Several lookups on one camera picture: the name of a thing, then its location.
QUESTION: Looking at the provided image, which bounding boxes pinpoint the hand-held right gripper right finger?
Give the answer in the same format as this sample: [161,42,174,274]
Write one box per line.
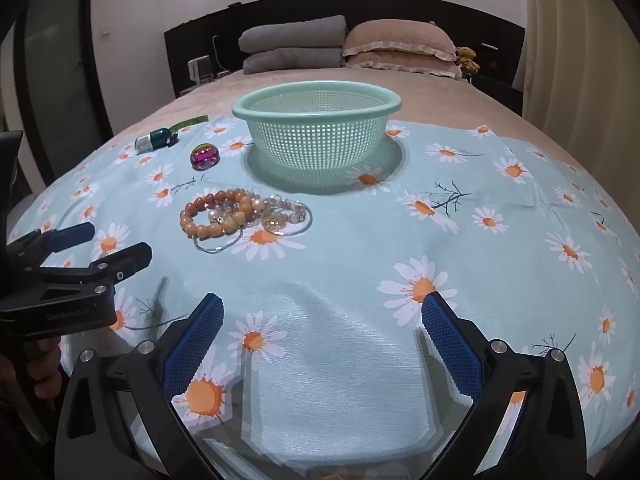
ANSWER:
[420,290,588,480]

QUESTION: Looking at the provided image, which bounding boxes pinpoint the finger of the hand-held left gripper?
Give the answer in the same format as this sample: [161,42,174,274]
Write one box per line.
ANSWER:
[37,241,153,291]
[7,221,96,263]

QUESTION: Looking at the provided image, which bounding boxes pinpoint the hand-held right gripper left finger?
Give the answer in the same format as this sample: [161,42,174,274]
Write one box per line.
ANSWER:
[55,292,226,480]

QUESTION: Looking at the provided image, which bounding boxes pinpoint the silver chain necklace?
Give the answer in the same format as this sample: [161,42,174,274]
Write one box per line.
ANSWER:
[192,200,313,255]

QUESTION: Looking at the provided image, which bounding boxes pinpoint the green plastic mesh basket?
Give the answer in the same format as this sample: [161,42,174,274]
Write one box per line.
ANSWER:
[231,81,402,186]

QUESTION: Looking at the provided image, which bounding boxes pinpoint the person's left hand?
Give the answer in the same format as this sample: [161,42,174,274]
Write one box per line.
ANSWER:
[25,336,65,401]

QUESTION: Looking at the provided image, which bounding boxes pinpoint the iridescent round gem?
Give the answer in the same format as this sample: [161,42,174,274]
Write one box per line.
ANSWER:
[190,144,220,170]

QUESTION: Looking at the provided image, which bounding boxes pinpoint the blue daisy print cloth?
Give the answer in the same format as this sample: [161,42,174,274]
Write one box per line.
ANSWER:
[7,116,640,480]

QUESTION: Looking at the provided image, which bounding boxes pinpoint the black framed glass door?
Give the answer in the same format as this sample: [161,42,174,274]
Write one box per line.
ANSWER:
[12,0,113,186]

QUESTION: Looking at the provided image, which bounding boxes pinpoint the beige bed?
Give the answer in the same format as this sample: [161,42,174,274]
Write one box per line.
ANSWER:
[107,67,640,211]

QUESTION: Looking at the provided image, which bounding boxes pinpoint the grey nightstand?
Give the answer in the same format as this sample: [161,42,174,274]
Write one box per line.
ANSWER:
[177,70,236,98]

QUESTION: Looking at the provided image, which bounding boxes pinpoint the white small appliance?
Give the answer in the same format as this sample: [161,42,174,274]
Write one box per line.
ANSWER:
[187,55,213,86]

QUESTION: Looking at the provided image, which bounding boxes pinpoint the black headboard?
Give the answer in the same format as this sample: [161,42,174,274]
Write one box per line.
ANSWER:
[164,0,526,98]

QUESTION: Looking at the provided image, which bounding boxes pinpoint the black nightstand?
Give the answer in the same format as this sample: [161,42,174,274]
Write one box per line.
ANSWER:
[470,72,523,116]

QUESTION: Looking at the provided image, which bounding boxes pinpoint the grey folded quilt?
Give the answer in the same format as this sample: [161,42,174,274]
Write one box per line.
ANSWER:
[237,15,348,75]

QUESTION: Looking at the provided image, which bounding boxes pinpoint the pink ruffled pillow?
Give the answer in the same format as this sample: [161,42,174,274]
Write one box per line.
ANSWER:
[341,20,457,61]
[345,52,463,80]

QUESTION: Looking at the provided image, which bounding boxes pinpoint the brown teddy bear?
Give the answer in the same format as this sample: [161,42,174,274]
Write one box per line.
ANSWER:
[456,46,481,73]

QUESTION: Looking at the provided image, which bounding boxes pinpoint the cream curtain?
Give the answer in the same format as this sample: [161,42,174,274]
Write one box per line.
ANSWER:
[515,0,640,196]

